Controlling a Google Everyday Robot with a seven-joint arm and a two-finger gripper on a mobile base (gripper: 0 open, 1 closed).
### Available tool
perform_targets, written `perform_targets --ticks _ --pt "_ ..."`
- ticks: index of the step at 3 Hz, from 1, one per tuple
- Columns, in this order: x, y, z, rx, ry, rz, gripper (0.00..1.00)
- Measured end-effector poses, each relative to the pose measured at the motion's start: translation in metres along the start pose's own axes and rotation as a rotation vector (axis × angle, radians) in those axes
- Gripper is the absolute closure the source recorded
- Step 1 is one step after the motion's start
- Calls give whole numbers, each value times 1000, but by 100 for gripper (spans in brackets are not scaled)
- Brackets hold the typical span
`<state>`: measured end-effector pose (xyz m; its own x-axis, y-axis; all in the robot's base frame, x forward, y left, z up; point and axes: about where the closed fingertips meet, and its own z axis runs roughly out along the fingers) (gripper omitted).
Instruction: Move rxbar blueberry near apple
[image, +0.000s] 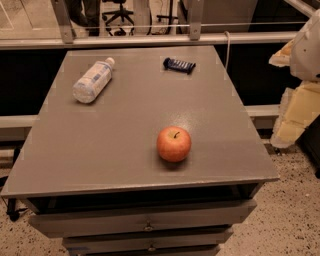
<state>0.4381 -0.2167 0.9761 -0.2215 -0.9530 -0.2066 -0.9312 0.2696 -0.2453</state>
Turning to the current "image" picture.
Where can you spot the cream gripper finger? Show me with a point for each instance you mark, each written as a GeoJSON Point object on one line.
{"type": "Point", "coordinates": [298, 109]}
{"type": "Point", "coordinates": [282, 57]}

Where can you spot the grey drawer cabinet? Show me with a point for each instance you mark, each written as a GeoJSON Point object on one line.
{"type": "Point", "coordinates": [91, 174]}

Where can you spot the person's legs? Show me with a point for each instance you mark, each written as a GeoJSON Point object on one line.
{"type": "Point", "coordinates": [85, 13]}

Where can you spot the black office chair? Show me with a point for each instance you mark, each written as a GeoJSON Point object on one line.
{"type": "Point", "coordinates": [122, 13]}

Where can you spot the blue rxbar blueberry wrapper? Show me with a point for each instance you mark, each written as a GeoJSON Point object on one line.
{"type": "Point", "coordinates": [178, 65]}

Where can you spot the metal railing frame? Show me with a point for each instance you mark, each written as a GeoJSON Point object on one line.
{"type": "Point", "coordinates": [44, 24]}

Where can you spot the red apple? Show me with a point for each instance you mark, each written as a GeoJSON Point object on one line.
{"type": "Point", "coordinates": [173, 144]}

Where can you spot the clear plastic water bottle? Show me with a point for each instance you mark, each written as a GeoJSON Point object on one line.
{"type": "Point", "coordinates": [91, 84]}

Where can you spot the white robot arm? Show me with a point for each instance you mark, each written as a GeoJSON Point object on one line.
{"type": "Point", "coordinates": [305, 52]}

